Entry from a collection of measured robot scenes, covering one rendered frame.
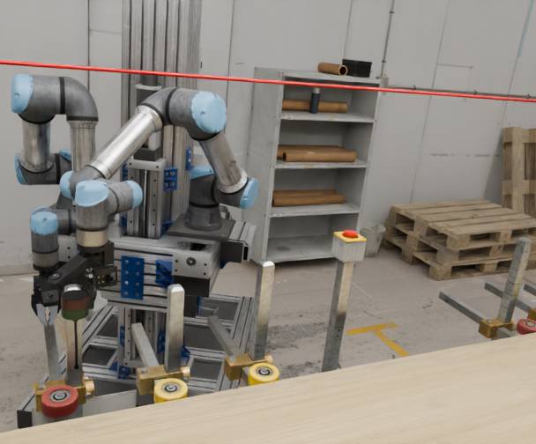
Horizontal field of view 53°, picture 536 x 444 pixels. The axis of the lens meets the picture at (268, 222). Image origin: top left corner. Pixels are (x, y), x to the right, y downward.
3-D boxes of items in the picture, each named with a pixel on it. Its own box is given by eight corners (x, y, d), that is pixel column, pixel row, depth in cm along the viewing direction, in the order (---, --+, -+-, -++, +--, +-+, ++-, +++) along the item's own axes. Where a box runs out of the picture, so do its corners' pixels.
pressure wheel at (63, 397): (41, 426, 129) (40, 386, 126) (77, 420, 133) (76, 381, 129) (43, 449, 122) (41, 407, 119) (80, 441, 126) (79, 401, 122)
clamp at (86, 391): (35, 400, 134) (34, 382, 133) (92, 390, 140) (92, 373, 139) (36, 414, 130) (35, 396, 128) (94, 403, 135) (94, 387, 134)
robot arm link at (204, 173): (199, 194, 211) (201, 159, 207) (228, 201, 206) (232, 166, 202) (182, 200, 201) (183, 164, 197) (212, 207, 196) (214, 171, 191)
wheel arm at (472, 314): (437, 299, 221) (439, 290, 220) (443, 299, 223) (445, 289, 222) (524, 356, 184) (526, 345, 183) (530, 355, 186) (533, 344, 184)
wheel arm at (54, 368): (43, 336, 161) (42, 324, 160) (55, 336, 163) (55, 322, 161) (53, 432, 124) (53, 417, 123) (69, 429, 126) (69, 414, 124)
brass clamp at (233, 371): (222, 370, 156) (223, 355, 155) (264, 363, 162) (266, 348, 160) (229, 382, 151) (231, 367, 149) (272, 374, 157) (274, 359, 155)
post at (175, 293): (160, 436, 153) (167, 283, 138) (173, 433, 155) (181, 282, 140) (164, 444, 150) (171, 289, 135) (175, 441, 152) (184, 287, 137)
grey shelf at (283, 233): (237, 255, 456) (254, 66, 407) (327, 247, 495) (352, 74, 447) (259, 277, 418) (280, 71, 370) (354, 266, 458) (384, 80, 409)
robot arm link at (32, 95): (59, 190, 204) (65, 99, 159) (16, 191, 197) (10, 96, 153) (57, 164, 208) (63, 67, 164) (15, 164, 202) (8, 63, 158)
